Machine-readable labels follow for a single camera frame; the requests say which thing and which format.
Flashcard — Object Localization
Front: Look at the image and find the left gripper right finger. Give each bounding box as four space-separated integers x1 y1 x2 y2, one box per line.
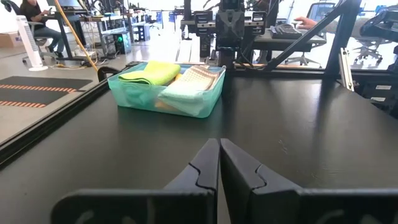
220 138 398 224

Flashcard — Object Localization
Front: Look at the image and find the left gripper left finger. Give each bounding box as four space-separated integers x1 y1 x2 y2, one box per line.
51 138 221 224

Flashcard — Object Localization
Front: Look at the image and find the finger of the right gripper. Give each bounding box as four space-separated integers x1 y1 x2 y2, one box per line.
216 10 231 50
230 10 246 50

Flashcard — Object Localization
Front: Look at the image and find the green microfiber towel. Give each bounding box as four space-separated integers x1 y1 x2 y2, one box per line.
118 60 182 86

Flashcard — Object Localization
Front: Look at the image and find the teal plastic bin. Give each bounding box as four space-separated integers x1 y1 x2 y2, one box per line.
107 61 227 119

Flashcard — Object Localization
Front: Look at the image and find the orange microfiber towel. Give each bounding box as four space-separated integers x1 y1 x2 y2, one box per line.
154 73 184 113

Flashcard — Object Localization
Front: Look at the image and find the black keyboard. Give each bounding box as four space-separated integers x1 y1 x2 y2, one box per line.
269 23 303 40

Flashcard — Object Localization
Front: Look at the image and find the dark office desk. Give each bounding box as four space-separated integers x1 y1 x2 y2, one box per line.
251 29 328 53

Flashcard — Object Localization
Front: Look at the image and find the person's hand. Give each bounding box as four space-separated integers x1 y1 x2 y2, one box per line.
294 16 318 30

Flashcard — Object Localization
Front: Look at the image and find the computer tower green light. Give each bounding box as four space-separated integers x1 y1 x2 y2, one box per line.
114 30 134 56

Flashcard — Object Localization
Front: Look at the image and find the grey office chair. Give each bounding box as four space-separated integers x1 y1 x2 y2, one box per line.
284 2 338 68

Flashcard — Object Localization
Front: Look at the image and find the black striped floor mat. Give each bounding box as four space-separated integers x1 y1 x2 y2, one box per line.
0 76 94 110

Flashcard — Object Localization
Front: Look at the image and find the person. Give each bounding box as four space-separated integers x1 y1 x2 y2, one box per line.
19 0 65 59

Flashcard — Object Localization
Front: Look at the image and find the white tower fan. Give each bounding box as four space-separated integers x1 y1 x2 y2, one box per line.
15 15 50 72

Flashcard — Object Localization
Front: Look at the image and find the brown cardboard box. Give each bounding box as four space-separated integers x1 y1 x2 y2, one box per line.
0 30 25 50

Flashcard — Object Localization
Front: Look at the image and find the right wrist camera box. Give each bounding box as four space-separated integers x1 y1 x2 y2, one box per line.
219 0 246 12

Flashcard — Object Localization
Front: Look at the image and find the black slanted frame strut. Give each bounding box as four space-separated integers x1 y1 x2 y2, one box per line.
264 0 363 77

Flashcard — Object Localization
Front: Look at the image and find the black looped cable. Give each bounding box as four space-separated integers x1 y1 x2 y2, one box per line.
96 65 121 83

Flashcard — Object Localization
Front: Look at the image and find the silver metal bracket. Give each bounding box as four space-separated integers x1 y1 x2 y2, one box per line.
338 47 356 93

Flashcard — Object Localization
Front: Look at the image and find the yellow hanging cable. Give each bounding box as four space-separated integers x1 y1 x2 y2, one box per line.
53 0 100 73

